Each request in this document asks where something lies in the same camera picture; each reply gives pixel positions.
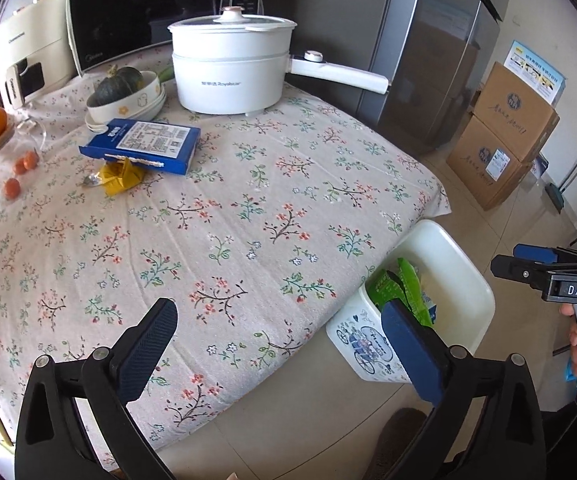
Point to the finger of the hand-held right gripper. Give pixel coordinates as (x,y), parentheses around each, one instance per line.
(518,270)
(535,252)

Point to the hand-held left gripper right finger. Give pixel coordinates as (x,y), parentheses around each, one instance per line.
(413,350)

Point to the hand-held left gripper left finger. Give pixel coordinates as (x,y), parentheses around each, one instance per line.
(151,345)

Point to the green snack bag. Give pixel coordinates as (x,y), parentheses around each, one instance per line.
(393,290)

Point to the white plastic bin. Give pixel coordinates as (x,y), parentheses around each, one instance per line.
(448,270)

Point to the black and blue cleaning tool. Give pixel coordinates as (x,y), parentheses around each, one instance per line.
(555,195)

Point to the brown fuzzy slipper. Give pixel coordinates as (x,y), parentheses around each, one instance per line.
(401,440)

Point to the brown cardboard box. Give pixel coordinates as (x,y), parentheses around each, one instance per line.
(488,165)
(513,110)

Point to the floral tablecloth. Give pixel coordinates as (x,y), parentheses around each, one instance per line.
(248,210)

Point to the yellow crumpled wrapper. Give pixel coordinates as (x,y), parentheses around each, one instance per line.
(121,177)

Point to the blue and white box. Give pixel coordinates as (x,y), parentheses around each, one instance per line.
(138,145)

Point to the small orange fruit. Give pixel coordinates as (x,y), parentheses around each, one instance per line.
(12,187)
(26,161)

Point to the clear plastic bag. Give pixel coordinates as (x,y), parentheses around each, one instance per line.
(31,132)

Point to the white bowl with yellow flower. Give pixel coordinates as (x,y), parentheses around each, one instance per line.
(143,100)

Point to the dark green pumpkin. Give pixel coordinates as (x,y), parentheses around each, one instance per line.
(116,87)

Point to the grey refrigerator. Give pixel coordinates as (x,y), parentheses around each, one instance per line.
(368,35)

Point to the white electric cooking pot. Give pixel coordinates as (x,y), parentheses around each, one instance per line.
(228,75)

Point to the cream air fryer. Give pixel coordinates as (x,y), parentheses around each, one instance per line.
(28,50)

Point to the black microwave oven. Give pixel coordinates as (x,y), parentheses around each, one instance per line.
(143,10)

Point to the blue and yellow wall notice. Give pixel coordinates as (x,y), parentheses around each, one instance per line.
(535,70)

